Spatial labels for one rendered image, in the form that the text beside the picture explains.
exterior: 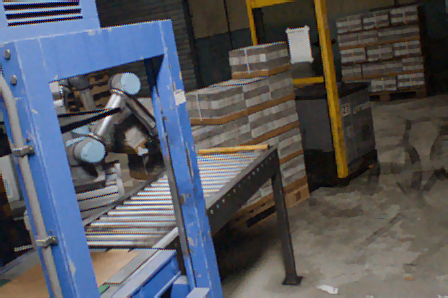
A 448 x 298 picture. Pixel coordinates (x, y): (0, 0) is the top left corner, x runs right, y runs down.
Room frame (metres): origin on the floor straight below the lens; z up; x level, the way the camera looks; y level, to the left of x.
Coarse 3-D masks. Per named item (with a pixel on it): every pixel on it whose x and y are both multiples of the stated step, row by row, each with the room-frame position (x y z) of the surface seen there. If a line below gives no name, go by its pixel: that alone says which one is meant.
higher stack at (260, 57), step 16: (256, 48) 4.37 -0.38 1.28; (272, 48) 4.39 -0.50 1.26; (240, 64) 4.50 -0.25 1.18; (256, 64) 4.39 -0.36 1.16; (272, 64) 4.36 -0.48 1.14; (272, 80) 4.34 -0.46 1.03; (288, 80) 4.47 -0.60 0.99; (272, 96) 4.32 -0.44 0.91; (288, 112) 4.44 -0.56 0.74; (288, 144) 4.39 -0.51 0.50; (288, 160) 4.39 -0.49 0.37; (304, 160) 4.51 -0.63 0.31; (288, 176) 4.34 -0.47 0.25; (304, 176) 4.49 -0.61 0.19; (288, 192) 4.32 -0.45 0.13; (304, 192) 4.47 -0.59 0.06
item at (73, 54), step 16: (80, 32) 1.35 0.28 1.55; (96, 32) 1.40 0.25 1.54; (112, 32) 1.46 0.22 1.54; (128, 32) 1.53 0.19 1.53; (144, 32) 1.60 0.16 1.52; (48, 48) 1.23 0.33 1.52; (64, 48) 1.28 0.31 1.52; (80, 48) 1.33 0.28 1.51; (96, 48) 1.39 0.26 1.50; (112, 48) 1.45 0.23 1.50; (128, 48) 1.52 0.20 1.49; (144, 48) 1.59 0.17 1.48; (160, 48) 1.67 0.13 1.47; (48, 64) 1.22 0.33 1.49; (64, 64) 1.27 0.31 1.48; (80, 64) 1.32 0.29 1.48; (96, 64) 1.38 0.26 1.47; (112, 64) 1.44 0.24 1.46; (48, 80) 1.21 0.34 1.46
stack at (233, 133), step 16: (256, 112) 4.18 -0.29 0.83; (272, 112) 4.30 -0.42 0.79; (192, 128) 3.99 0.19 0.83; (208, 128) 3.86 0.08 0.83; (224, 128) 3.92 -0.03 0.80; (240, 128) 4.03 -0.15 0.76; (256, 128) 4.15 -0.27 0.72; (272, 128) 4.28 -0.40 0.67; (208, 144) 3.79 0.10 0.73; (224, 144) 3.89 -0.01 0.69; (256, 144) 4.14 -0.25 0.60; (272, 144) 4.25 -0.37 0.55; (144, 160) 3.62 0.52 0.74; (256, 192) 4.07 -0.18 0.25; (272, 192) 4.19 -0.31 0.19; (240, 208) 3.93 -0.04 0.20; (256, 208) 4.05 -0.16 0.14; (288, 208) 4.30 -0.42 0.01; (240, 224) 3.90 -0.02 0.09; (256, 224) 4.02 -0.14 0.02
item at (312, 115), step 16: (304, 96) 4.93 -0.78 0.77; (320, 96) 4.81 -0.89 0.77; (352, 96) 4.85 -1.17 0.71; (368, 96) 5.02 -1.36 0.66; (304, 112) 4.95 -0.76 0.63; (320, 112) 4.83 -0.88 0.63; (352, 112) 4.81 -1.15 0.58; (368, 112) 4.99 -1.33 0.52; (304, 128) 4.97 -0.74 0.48; (320, 128) 4.85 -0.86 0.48; (352, 128) 4.81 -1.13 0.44; (368, 128) 4.98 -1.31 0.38; (320, 144) 4.86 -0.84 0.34; (352, 144) 4.76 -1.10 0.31; (368, 144) 4.95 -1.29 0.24; (352, 160) 4.74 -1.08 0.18; (368, 160) 4.91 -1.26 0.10; (352, 176) 4.72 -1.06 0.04
